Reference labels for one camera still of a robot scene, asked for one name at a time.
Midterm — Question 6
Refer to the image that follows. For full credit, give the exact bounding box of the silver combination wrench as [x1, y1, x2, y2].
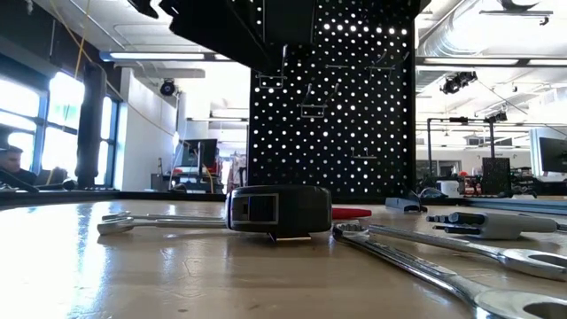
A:
[332, 223, 567, 319]
[331, 221, 567, 283]
[100, 211, 228, 222]
[96, 216, 229, 236]

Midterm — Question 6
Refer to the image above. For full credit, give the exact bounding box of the black tape measure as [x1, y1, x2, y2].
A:
[224, 184, 333, 243]

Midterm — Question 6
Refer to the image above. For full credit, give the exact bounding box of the red utility knife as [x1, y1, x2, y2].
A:
[330, 206, 373, 222]

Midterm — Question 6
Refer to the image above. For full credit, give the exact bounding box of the grey hex key set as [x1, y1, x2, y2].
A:
[425, 211, 560, 241]

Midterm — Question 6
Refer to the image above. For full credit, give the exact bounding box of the black peg board bin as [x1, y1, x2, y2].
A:
[263, 0, 316, 45]

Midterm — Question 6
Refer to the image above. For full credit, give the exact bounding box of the black peg board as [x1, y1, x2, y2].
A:
[246, 0, 429, 214]

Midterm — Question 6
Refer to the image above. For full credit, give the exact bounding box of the black monitor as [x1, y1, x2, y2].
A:
[180, 138, 219, 169]
[538, 136, 567, 175]

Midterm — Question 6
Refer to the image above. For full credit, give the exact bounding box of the black pillar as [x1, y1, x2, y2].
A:
[74, 61, 108, 190]

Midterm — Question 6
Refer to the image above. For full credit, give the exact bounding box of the person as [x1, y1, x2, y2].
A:
[0, 144, 39, 187]

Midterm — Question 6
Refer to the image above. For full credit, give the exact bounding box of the black spotlight cluster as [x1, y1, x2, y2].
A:
[439, 70, 479, 96]

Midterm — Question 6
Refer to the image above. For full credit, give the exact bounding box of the white container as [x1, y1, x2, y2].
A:
[436, 179, 462, 198]

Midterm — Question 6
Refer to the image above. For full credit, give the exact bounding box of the dark ceiling fixture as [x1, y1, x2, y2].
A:
[479, 0, 555, 27]

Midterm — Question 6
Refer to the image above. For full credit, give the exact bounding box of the black perforated panel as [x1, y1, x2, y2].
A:
[481, 157, 513, 196]

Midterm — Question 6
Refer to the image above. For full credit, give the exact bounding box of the black aluminium frame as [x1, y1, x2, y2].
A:
[0, 189, 567, 217]

